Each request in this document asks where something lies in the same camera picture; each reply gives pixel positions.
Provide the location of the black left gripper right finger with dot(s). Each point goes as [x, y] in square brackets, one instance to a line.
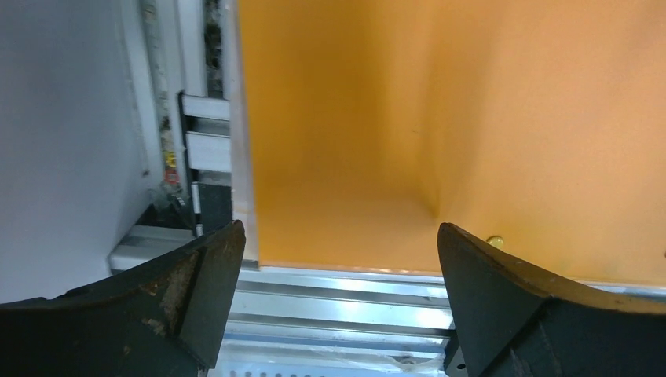
[513, 318]

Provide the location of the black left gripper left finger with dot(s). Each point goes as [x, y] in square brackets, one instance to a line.
[164, 317]

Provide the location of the orange folder binder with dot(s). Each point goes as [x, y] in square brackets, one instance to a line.
[540, 124]

